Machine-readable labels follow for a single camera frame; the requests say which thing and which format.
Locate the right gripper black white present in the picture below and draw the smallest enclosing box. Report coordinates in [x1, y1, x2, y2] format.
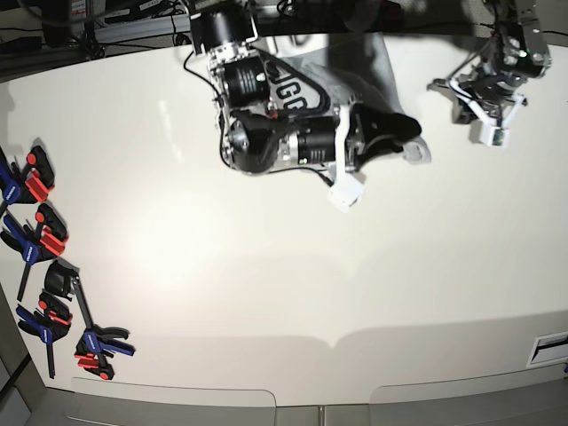
[332, 104, 422, 173]

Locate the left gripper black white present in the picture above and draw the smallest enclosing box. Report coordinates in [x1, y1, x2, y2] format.
[428, 66, 528, 129]

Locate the grey T-shirt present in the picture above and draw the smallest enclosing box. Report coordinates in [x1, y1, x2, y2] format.
[265, 34, 431, 164]

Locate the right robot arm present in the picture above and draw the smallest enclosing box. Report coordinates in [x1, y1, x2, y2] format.
[186, 1, 422, 184]

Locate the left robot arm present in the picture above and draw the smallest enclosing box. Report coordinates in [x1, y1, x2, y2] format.
[431, 1, 552, 128]

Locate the white label plate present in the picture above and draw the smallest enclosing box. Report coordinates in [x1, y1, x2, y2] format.
[526, 332, 567, 368]

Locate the top bar clamp blue red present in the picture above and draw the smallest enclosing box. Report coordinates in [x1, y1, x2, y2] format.
[1, 138, 55, 217]

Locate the long bar clamp blue red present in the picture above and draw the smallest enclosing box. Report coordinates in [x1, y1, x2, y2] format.
[44, 260, 136, 381]

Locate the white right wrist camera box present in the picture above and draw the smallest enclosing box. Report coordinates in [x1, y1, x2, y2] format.
[327, 174, 364, 213]

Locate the aluminium frame rail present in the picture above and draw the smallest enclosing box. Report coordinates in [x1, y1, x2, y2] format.
[94, 14, 190, 43]

